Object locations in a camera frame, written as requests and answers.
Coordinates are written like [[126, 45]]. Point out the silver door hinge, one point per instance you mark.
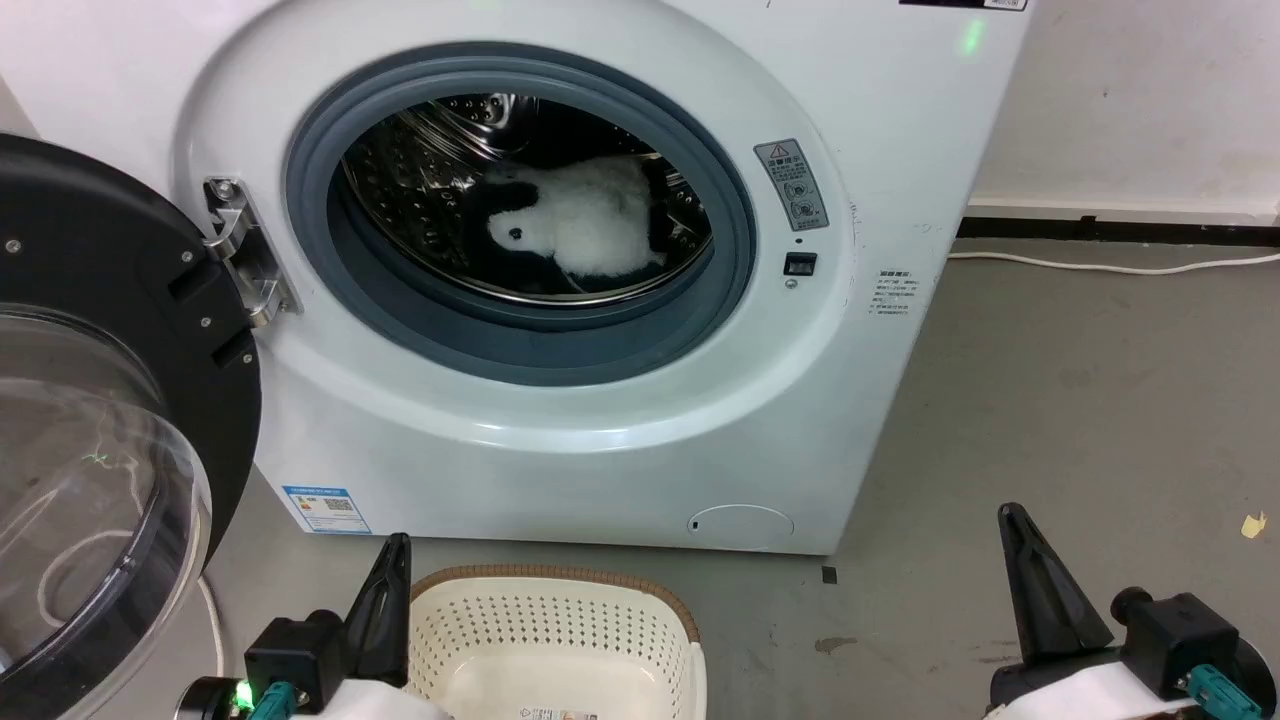
[[243, 250]]

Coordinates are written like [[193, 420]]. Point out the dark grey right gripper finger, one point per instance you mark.
[[1045, 600]]

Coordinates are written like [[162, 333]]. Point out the grey warning sticker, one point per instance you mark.
[[797, 184]]

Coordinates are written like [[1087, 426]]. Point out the white front-load washing machine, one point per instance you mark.
[[560, 450]]

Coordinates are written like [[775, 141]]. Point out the steel washer drum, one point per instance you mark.
[[420, 190]]

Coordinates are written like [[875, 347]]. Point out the black door latch slot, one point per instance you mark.
[[799, 264]]

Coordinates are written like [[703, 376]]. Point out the cream perforated laundry basket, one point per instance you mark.
[[560, 640]]

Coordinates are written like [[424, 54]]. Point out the yellow paper scrap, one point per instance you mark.
[[1253, 525]]

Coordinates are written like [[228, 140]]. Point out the black round washer door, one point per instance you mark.
[[90, 300]]

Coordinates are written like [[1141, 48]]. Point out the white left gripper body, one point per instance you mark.
[[380, 705]]

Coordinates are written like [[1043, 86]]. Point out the blue energy label sticker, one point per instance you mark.
[[326, 508]]

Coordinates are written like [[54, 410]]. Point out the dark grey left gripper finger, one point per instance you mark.
[[384, 620]]

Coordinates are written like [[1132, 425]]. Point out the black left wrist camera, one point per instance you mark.
[[295, 655]]

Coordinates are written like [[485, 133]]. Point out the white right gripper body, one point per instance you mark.
[[1085, 693]]

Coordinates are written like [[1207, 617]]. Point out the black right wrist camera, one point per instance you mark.
[[1185, 640]]

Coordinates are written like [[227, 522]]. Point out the black wall baseboard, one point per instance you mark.
[[1115, 229]]

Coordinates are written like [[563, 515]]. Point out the round filter access cover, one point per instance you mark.
[[740, 526]]

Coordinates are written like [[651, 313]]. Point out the grey rubber door gasket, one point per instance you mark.
[[520, 335]]

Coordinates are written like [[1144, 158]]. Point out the black white panda plush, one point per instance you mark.
[[590, 220]]

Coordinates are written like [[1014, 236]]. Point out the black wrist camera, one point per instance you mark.
[[295, 655], [1185, 640]]

